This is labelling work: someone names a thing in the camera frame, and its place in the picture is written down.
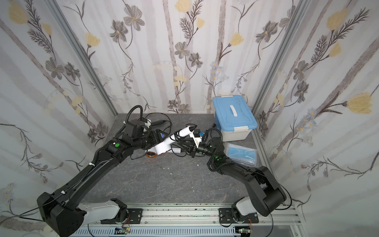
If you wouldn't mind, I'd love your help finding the white hair dryer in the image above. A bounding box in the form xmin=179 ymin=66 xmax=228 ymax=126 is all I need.
xmin=146 ymin=151 xmax=157 ymax=158
xmin=149 ymin=125 xmax=196 ymax=156

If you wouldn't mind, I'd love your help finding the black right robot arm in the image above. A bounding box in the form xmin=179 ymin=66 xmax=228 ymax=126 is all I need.
xmin=189 ymin=137 xmax=287 ymax=221

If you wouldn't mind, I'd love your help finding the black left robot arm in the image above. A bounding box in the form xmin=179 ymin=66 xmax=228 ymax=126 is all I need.
xmin=37 ymin=118 xmax=167 ymax=237

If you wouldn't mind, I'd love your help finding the dark grey pink hair dryer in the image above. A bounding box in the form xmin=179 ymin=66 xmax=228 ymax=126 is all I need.
xmin=151 ymin=119 xmax=167 ymax=126

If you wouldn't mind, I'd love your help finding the bag of blue face masks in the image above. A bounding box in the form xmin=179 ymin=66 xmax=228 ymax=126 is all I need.
xmin=225 ymin=143 xmax=260 ymax=167

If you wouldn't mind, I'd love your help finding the blue lid storage box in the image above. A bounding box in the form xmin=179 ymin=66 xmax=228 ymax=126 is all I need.
xmin=212 ymin=95 xmax=258 ymax=142

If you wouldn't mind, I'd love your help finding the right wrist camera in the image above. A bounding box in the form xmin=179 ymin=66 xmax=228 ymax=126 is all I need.
xmin=189 ymin=129 xmax=204 ymax=148

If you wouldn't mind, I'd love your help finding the black cord of grey dryer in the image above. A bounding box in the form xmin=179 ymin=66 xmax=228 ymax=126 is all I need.
xmin=144 ymin=113 xmax=173 ymax=134

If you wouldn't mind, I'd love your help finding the aluminium mounting rail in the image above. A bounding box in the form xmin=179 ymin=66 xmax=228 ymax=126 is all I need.
xmin=73 ymin=203 xmax=307 ymax=237

